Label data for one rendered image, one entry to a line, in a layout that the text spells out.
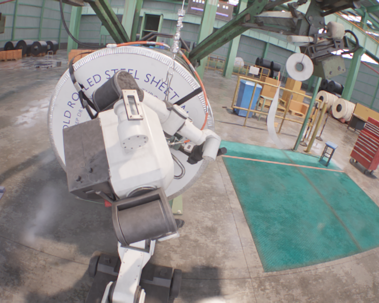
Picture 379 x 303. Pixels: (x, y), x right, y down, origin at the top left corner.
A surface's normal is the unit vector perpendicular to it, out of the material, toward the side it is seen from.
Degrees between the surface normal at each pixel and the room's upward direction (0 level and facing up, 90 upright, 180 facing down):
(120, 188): 78
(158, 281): 45
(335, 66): 89
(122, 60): 90
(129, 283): 5
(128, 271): 18
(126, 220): 30
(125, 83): 53
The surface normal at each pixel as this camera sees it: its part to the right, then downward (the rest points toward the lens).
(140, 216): 0.04, -0.56
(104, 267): 0.09, -0.30
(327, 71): 0.04, 0.46
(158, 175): 0.30, 0.29
